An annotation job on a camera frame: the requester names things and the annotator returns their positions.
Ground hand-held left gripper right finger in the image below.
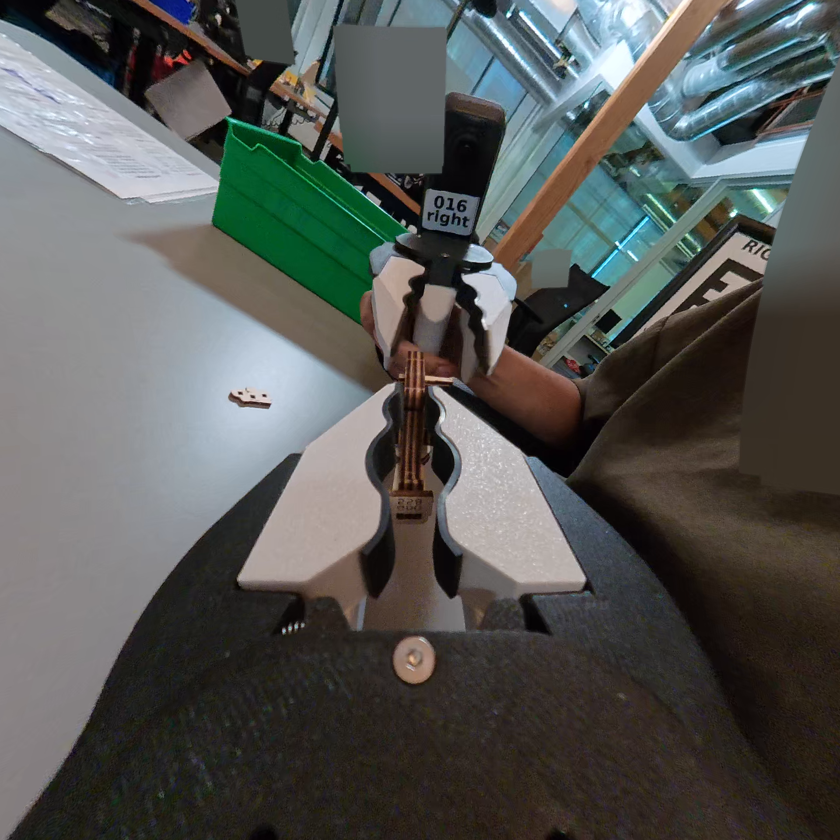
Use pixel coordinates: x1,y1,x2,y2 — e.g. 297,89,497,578
430,387,588,631

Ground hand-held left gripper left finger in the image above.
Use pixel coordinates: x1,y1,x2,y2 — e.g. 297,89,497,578
236,384,401,631

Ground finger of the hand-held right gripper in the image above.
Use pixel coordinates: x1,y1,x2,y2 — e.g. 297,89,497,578
451,261,517,379
369,246,429,357

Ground layered wooden puzzle model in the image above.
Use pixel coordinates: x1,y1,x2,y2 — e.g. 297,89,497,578
389,351,455,526

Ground person's right forearm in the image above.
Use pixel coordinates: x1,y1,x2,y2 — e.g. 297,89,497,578
459,341,585,455

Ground grey desk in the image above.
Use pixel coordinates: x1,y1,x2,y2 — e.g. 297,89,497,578
0,20,460,840

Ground person's right hand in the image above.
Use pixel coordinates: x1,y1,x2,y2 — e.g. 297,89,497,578
358,290,468,388

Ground wooden beam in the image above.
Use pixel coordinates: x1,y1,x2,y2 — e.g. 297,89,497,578
492,0,732,270

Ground green plastic bin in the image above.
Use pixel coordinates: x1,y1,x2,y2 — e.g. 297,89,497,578
212,117,411,324

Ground black framed marker sign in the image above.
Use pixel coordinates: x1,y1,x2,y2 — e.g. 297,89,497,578
633,220,778,336

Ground silver ventilation ducts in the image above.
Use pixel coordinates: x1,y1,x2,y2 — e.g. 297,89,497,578
453,0,828,142

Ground white card sheet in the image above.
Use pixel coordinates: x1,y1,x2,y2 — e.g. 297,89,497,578
144,62,232,142

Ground paper sheet in plastic sleeve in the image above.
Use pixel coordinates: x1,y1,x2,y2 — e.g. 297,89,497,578
0,33,221,204

